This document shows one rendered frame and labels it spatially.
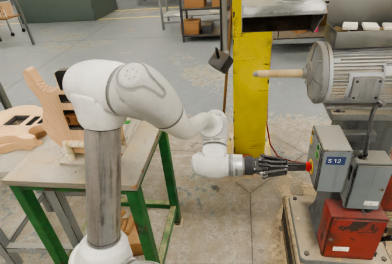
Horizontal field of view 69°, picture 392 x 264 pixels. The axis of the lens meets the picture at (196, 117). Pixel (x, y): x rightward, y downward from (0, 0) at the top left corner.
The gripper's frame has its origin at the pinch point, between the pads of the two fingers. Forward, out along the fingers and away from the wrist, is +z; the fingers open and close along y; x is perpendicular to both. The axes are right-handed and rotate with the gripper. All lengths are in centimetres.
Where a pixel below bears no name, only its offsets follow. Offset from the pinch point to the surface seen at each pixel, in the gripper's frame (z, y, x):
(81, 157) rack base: -95, -7, -3
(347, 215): 27.7, -7.1, -35.6
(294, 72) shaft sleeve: 0.9, -25.5, 28.7
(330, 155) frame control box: 8.5, 8.1, 12.3
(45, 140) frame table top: -122, -21, -4
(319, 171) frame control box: 6.2, 7.9, 5.0
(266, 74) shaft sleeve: -10.4, -25.4, 28.3
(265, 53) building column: -2, -114, 6
